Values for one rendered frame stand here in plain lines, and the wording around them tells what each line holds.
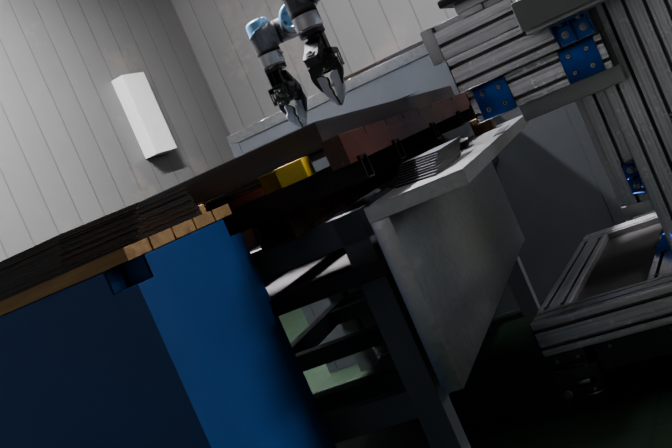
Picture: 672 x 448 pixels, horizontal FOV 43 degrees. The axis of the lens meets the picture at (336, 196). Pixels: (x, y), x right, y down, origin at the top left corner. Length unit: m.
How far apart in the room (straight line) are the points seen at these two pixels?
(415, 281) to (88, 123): 4.17
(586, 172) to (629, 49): 0.99
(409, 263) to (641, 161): 0.91
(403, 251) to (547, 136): 1.67
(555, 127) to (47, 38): 3.48
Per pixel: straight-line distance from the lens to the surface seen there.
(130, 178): 5.65
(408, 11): 5.98
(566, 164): 3.20
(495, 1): 2.17
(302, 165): 1.64
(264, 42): 2.68
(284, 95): 2.64
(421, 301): 1.61
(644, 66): 2.29
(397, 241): 1.59
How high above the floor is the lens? 0.78
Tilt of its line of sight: 2 degrees down
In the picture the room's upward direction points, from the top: 24 degrees counter-clockwise
